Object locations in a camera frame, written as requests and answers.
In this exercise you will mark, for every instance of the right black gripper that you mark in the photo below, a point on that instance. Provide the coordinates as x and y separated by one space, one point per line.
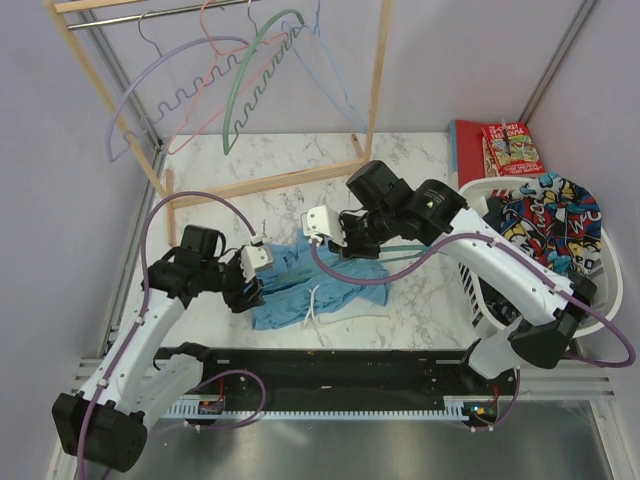
352 250

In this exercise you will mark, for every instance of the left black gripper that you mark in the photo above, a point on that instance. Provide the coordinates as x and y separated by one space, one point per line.
237 300

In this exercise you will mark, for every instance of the light blue shorts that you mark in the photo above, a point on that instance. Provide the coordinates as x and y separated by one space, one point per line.
295 287

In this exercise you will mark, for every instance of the teal plastic hanger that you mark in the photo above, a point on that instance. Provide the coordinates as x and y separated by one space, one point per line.
401 253

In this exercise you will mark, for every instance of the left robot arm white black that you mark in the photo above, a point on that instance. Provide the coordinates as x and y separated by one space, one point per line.
108 420

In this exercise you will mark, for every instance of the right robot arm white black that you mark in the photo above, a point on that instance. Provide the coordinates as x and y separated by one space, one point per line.
551 305

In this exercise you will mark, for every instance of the purple plastic hanger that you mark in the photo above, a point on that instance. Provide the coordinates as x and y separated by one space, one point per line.
149 119

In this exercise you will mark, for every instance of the green plastic hanger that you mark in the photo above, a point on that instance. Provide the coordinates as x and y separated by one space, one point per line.
247 102

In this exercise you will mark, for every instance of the wooden clothes rack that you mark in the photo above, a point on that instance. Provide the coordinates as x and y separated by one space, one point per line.
59 10

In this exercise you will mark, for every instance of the red book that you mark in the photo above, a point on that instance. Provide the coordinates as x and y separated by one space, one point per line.
467 153

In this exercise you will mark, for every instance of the dark patterned garment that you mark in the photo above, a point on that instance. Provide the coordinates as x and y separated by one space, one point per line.
500 308

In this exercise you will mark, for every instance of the comic cover book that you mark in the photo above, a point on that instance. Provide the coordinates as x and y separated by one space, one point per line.
510 151

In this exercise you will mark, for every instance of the colourful comic print garment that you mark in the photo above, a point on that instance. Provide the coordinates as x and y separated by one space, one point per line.
552 220

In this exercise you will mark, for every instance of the white laundry basket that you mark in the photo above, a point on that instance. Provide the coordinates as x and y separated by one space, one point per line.
606 273

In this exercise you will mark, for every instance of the metal rack rod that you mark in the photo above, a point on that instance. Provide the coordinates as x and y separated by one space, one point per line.
133 18

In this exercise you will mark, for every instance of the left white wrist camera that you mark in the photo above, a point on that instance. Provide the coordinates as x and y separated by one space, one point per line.
254 259

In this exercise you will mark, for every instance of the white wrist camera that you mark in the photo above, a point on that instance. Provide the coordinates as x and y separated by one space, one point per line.
321 223
254 259

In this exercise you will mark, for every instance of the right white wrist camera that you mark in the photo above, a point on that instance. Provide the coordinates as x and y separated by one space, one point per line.
321 223

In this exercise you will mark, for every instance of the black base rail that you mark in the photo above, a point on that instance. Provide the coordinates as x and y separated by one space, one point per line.
314 380

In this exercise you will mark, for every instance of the light blue cable duct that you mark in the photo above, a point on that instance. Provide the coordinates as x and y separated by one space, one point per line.
193 409

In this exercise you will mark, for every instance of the light blue wire hanger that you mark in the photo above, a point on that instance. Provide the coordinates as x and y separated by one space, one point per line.
323 68

